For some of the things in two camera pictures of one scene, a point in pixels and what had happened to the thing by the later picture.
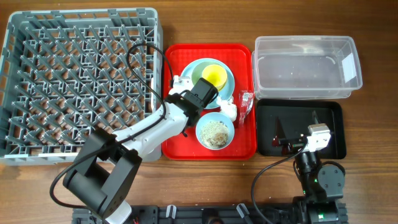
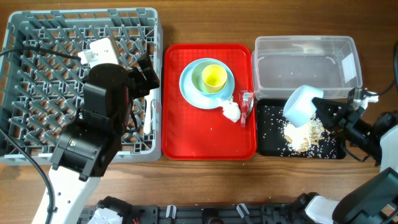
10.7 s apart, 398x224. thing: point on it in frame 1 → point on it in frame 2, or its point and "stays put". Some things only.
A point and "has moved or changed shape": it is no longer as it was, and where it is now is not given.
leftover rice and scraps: [214, 134] has moved or changed shape
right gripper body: [293, 145] → [349, 121]
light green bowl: [197, 73] stays put
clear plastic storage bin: [305, 67] stays put
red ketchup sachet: [246, 98] stays put
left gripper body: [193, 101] → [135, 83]
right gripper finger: [280, 132] → [323, 104]
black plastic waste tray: [292, 118] stays put
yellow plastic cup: [216, 75] stays put
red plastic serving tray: [241, 60] stays put
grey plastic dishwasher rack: [64, 74] stays put
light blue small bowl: [214, 130] → [298, 107]
